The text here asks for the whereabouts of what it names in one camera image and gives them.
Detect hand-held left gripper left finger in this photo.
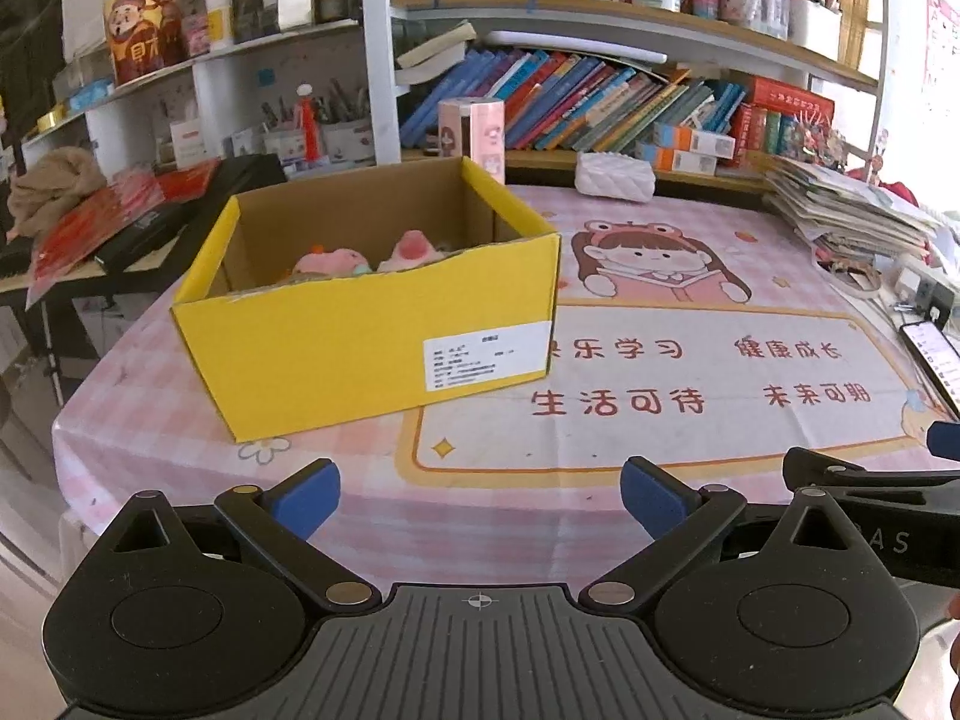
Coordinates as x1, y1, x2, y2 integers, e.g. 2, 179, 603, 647
111, 457, 382, 613

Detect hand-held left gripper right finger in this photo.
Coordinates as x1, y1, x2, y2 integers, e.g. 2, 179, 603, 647
579, 456, 863, 613

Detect yellow cardboard box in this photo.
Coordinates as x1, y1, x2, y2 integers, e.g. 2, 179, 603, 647
171, 156, 562, 443

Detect pink peach toy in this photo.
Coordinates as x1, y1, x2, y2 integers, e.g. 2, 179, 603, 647
292, 247, 368, 278

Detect pink plush pig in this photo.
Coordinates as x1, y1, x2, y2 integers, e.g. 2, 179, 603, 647
377, 231, 440, 272

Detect pink checked tablecloth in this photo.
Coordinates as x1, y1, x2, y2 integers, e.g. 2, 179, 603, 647
52, 184, 960, 578

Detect black smartphone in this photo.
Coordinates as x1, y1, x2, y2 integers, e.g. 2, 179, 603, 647
900, 321, 960, 412

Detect white power strip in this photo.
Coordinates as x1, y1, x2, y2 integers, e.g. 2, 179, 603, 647
896, 262, 960, 316

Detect stack of papers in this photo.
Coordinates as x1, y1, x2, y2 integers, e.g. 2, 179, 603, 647
763, 154, 942, 263

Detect red cloth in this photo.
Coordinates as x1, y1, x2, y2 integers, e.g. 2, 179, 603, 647
874, 154, 920, 207

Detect black keyboard stand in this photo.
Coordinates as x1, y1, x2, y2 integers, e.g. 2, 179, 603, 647
30, 270, 76, 406

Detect white quilted clutch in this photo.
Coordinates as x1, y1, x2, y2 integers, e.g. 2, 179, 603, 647
576, 152, 657, 202

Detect colourful ornament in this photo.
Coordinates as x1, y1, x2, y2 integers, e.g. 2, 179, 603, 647
799, 109, 848, 166

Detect black electronic keyboard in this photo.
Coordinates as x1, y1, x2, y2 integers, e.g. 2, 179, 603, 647
0, 154, 287, 278

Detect orange white carton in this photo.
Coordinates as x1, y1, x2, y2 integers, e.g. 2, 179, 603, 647
637, 144, 717, 176
654, 124, 736, 158

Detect red paper packets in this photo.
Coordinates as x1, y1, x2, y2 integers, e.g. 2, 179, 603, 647
26, 165, 222, 308

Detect row of small red books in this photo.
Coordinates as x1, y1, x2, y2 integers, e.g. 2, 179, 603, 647
731, 103, 803, 166

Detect white pen holder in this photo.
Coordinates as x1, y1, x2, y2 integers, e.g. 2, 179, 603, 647
261, 97, 301, 158
321, 79, 374, 164

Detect red white glue bottle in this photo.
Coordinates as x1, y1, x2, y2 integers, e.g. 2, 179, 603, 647
295, 84, 323, 162

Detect white box red label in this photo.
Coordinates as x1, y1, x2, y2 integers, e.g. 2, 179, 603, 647
169, 120, 207, 166

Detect red thick dictionary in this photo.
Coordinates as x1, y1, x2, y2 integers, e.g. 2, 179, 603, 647
742, 76, 835, 121

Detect beige cloth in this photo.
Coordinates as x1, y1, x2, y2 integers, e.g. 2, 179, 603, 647
7, 148, 108, 239

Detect pink cartoon cylinder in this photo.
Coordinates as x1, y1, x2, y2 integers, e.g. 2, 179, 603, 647
439, 99, 505, 185

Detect row of leaning colourful books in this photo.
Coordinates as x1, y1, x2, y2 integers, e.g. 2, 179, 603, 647
400, 49, 747, 155

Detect white bookshelf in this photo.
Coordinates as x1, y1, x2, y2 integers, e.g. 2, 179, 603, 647
19, 0, 890, 188

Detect white container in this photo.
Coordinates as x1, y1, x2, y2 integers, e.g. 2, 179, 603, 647
787, 0, 842, 52

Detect row of yellow books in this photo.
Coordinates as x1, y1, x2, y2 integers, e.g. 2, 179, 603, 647
836, 0, 882, 68

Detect blue box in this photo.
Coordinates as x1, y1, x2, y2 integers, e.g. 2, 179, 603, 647
64, 82, 115, 112

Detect white rod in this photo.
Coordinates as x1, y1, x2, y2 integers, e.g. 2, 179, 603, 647
487, 30, 668, 65

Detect stacked beige books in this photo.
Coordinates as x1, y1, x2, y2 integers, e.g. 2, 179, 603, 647
395, 21, 477, 86

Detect white jar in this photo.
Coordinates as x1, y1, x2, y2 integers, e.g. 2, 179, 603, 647
206, 0, 235, 52

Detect fortune god figure box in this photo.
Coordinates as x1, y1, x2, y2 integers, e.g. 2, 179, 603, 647
105, 0, 187, 87

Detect dark door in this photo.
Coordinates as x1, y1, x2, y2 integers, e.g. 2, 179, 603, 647
0, 0, 65, 128

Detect beige tape ring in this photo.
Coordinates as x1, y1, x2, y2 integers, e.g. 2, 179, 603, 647
829, 259, 884, 293

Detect wall poster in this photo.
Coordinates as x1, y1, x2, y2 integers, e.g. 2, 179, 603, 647
922, 0, 960, 102

